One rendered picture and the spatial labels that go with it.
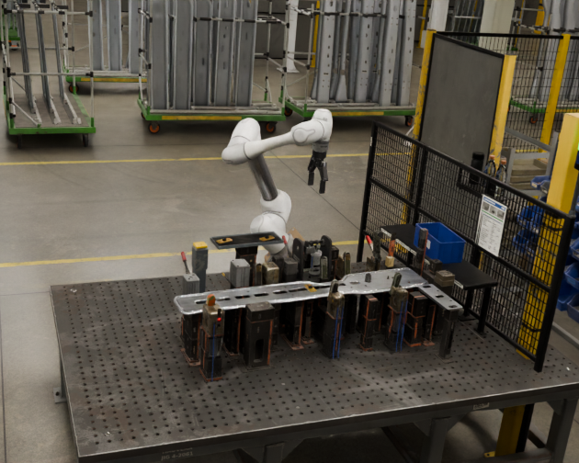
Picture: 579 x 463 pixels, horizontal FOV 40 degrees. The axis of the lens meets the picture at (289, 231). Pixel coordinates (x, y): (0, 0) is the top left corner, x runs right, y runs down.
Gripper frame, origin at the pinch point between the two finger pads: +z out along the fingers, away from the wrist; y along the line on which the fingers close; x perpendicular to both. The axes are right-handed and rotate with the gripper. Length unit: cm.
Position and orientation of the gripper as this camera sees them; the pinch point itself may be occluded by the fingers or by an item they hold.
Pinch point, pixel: (316, 186)
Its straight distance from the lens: 418.2
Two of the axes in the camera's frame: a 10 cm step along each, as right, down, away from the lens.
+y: 4.1, 3.6, -8.4
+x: 9.1, -0.8, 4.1
